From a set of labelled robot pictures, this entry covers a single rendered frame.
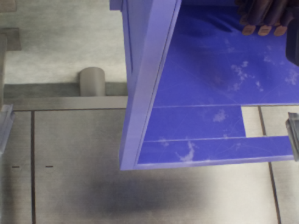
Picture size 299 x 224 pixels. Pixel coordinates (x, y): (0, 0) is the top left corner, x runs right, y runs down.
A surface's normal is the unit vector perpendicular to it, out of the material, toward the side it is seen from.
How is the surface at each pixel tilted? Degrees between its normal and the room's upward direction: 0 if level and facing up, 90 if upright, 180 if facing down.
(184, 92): 90
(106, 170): 90
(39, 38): 0
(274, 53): 90
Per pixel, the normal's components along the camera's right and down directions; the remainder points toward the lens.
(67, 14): 0.09, 0.90
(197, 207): 0.14, -0.44
